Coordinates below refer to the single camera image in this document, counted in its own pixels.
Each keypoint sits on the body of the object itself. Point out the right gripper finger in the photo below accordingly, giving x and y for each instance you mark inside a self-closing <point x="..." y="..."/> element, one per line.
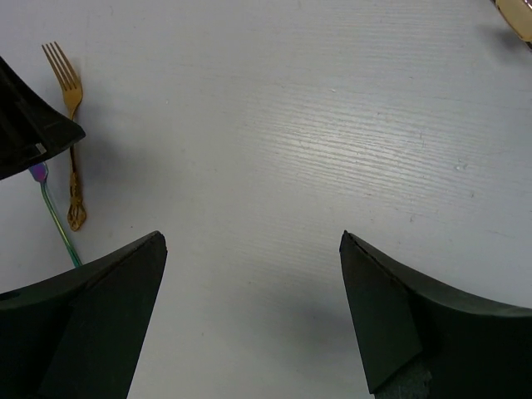
<point x="421" y="338"/>
<point x="79" y="334"/>

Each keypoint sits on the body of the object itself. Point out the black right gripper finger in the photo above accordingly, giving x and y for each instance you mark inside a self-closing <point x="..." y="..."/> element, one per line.
<point x="31" y="130"/>

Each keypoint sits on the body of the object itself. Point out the iridescent rainbow fork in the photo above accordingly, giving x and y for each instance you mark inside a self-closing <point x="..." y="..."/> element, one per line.
<point x="39" y="173"/>

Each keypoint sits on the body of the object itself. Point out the gold ornate fork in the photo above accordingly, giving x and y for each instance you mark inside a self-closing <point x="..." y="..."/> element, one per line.
<point x="72" y="92"/>

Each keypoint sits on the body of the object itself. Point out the clear compartment organizer tray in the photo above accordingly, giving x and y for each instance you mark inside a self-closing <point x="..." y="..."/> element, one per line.
<point x="517" y="13"/>

